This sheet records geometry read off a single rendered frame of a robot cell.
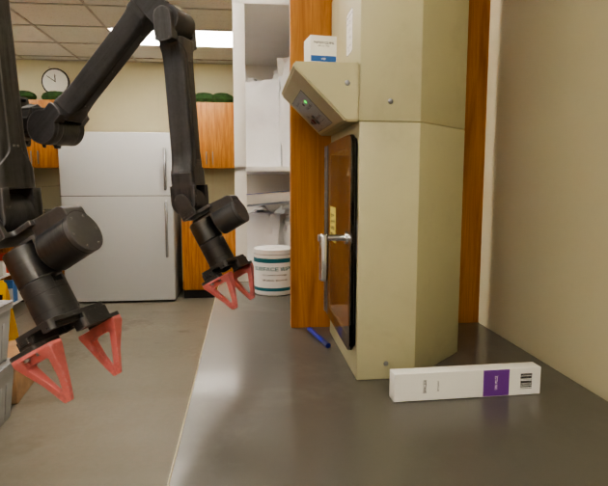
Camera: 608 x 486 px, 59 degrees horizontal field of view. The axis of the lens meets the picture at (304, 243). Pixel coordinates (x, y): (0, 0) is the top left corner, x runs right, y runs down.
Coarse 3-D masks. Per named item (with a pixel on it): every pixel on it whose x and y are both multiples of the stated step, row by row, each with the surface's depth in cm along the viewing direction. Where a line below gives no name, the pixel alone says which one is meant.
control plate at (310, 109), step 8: (296, 96) 110; (304, 96) 104; (296, 104) 117; (304, 104) 110; (312, 104) 104; (304, 112) 117; (312, 112) 110; (320, 112) 104; (320, 120) 110; (328, 120) 104; (320, 128) 117
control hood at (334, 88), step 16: (304, 64) 92; (320, 64) 92; (336, 64) 93; (352, 64) 93; (288, 80) 106; (304, 80) 94; (320, 80) 93; (336, 80) 93; (352, 80) 93; (288, 96) 118; (320, 96) 94; (336, 96) 93; (352, 96) 94; (336, 112) 94; (352, 112) 94; (336, 128) 108
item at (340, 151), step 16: (336, 144) 111; (352, 144) 95; (336, 160) 112; (352, 160) 96; (336, 176) 112; (352, 176) 96; (336, 192) 112; (352, 192) 96; (336, 208) 112; (352, 208) 97; (336, 224) 113; (352, 224) 97; (352, 240) 97; (336, 256) 113; (352, 256) 98; (336, 272) 113; (352, 272) 98; (336, 288) 114; (352, 288) 98; (336, 304) 114; (352, 304) 99; (336, 320) 114; (352, 320) 99; (352, 336) 100
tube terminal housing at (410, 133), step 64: (384, 0) 92; (448, 0) 101; (384, 64) 94; (448, 64) 102; (384, 128) 95; (448, 128) 105; (384, 192) 96; (448, 192) 107; (384, 256) 98; (448, 256) 109; (384, 320) 99; (448, 320) 111
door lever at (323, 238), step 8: (344, 232) 102; (320, 240) 101; (328, 240) 101; (336, 240) 101; (344, 240) 102; (320, 248) 101; (320, 256) 101; (320, 264) 101; (320, 272) 101; (320, 280) 102
